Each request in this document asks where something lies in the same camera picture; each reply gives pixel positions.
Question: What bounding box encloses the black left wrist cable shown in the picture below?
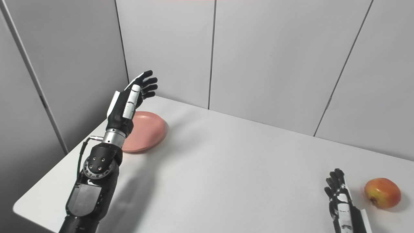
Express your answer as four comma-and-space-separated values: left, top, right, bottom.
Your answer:
76, 136, 104, 182

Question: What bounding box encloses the red yellow pomegranate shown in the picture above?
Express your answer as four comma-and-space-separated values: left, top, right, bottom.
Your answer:
364, 178, 402, 209

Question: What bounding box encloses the pink round plate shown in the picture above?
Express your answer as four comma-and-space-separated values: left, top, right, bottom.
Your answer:
121, 111, 167, 153

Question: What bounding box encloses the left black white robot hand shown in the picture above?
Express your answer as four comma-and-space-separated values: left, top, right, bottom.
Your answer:
106, 70, 159, 138

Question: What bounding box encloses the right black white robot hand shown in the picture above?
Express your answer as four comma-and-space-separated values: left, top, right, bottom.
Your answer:
324, 168, 372, 233

